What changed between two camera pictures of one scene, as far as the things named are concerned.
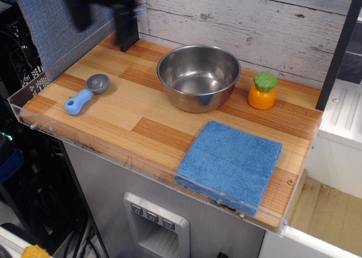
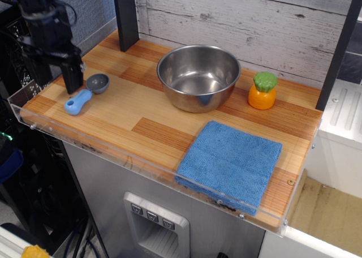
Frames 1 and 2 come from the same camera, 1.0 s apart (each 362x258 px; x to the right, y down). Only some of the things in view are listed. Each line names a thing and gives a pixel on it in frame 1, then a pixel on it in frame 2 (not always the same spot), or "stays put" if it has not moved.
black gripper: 124,3 -> 50,41
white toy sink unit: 326,222 stays put
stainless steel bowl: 198,78 stays put
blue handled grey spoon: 97,83 stays put
